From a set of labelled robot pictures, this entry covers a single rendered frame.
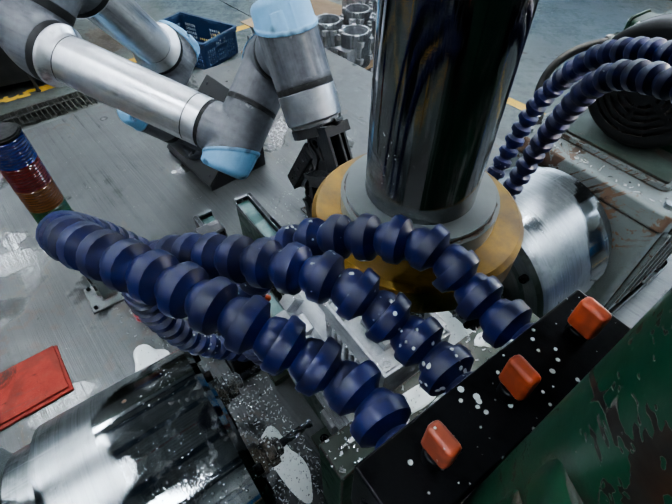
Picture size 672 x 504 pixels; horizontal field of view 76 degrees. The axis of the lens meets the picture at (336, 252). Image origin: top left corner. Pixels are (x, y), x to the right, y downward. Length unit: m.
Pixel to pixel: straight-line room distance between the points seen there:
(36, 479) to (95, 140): 1.23
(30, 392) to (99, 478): 0.56
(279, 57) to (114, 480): 0.47
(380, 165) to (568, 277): 0.44
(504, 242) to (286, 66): 0.34
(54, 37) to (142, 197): 0.59
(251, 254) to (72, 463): 0.35
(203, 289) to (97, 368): 0.84
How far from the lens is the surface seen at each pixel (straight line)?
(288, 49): 0.56
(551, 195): 0.72
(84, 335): 1.05
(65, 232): 0.21
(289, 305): 0.61
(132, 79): 0.73
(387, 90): 0.28
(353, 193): 0.35
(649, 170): 0.83
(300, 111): 0.56
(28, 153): 0.85
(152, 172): 1.38
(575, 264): 0.71
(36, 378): 1.03
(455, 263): 0.18
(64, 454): 0.51
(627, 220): 0.81
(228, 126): 0.64
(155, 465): 0.47
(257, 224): 0.96
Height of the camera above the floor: 1.58
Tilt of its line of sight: 48 degrees down
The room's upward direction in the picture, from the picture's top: straight up
